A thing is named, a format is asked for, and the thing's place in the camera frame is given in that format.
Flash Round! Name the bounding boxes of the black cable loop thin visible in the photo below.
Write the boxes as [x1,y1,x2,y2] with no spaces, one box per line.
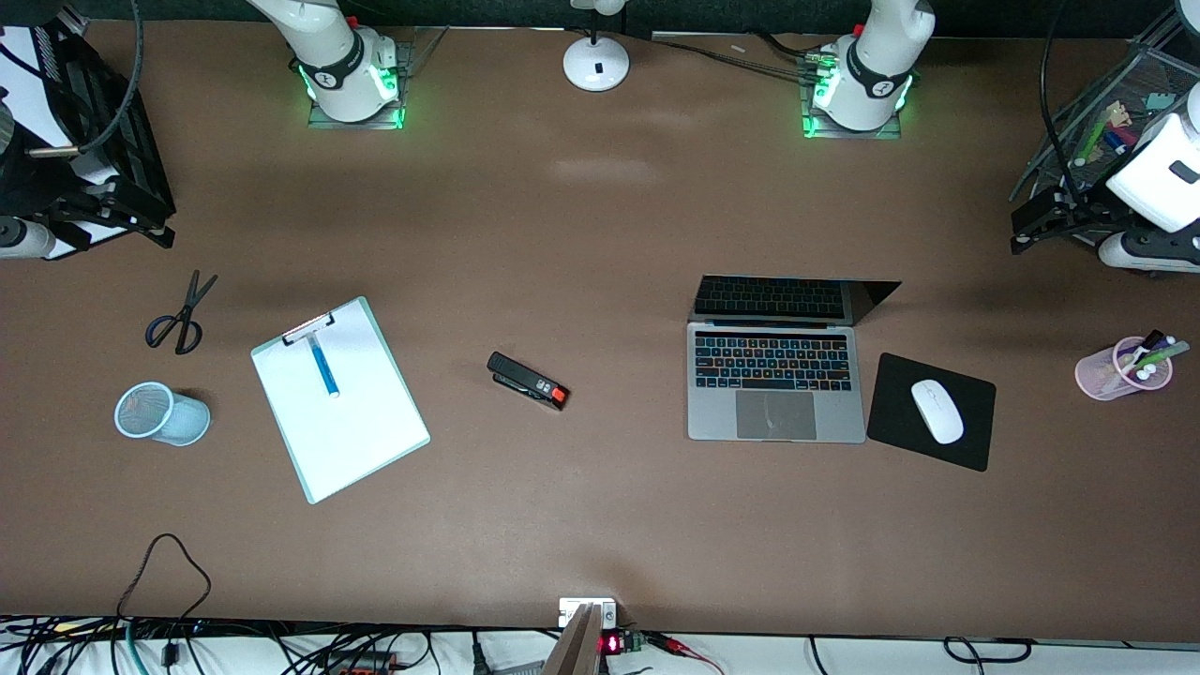
[940,636,1034,663]

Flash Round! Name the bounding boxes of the black stapler with red tip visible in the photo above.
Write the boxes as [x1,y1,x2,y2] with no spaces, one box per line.
[487,352,571,412]

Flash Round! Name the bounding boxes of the black handled scissors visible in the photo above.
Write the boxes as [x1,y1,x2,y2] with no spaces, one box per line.
[144,270,219,355]

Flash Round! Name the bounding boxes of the green marker in tray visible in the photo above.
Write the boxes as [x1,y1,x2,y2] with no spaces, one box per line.
[1075,105,1123,168]

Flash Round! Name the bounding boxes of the tangled black cables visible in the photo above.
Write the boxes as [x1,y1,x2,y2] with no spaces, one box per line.
[0,614,545,675]

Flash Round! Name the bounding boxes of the red and black wires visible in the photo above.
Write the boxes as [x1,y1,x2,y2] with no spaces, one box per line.
[647,633,728,675]

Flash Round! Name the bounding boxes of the black stacked paper tray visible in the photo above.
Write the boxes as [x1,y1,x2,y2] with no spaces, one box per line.
[0,19,176,262]

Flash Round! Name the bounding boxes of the black cables to arm base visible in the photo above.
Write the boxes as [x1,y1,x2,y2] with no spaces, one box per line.
[652,33,826,81]

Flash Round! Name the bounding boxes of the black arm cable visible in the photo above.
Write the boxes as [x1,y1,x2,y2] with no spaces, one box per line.
[28,0,146,158]
[1039,0,1084,207]

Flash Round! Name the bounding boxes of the blue mesh pen cup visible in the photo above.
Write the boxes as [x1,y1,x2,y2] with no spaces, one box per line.
[114,382,212,447]

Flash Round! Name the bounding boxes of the green clipboard with white paper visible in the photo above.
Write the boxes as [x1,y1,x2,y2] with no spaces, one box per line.
[250,296,432,505]

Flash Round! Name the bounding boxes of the white socket box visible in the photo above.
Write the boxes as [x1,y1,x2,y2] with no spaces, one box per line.
[559,597,619,629]

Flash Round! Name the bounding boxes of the black marker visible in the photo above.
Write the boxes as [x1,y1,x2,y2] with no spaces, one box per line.
[1123,329,1166,368]

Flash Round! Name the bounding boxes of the black looped cable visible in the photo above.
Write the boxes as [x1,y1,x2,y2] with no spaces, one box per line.
[115,532,213,624]

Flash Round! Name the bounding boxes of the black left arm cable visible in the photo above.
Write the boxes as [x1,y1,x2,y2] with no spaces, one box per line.
[1039,0,1084,207]

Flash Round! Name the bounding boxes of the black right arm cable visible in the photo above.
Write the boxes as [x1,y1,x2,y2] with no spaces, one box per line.
[28,0,146,158]

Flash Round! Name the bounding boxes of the wooden camera post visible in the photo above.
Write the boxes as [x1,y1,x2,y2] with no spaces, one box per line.
[542,603,606,675]

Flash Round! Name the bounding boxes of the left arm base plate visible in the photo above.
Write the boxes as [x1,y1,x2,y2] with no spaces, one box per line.
[800,47,904,141]

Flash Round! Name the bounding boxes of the orange power strip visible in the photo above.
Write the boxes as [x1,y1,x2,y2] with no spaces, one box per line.
[319,650,402,675]

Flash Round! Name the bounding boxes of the silver laptop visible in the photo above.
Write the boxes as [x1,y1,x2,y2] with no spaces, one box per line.
[687,275,903,444]

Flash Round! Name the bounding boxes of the grey mesh desk tray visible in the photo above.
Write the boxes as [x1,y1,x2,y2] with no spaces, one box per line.
[1009,37,1200,273]

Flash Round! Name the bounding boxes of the black mouse pad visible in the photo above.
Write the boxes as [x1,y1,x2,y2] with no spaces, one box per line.
[866,352,998,473]

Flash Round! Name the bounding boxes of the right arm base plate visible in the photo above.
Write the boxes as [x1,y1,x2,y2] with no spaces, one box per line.
[307,26,449,130]

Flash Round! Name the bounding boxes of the green marker in cup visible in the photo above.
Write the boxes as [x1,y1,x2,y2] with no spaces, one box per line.
[1132,341,1192,372]

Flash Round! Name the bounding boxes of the pink mesh pen cup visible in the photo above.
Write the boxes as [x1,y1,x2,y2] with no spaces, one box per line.
[1074,336,1175,402]

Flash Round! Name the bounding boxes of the white paper sheets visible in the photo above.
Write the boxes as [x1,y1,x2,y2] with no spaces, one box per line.
[0,26,68,149]

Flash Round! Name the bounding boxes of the white lamp base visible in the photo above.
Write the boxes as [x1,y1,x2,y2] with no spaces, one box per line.
[562,0,631,93]

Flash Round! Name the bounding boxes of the white computer mouse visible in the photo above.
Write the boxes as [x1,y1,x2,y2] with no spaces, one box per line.
[910,379,966,445]

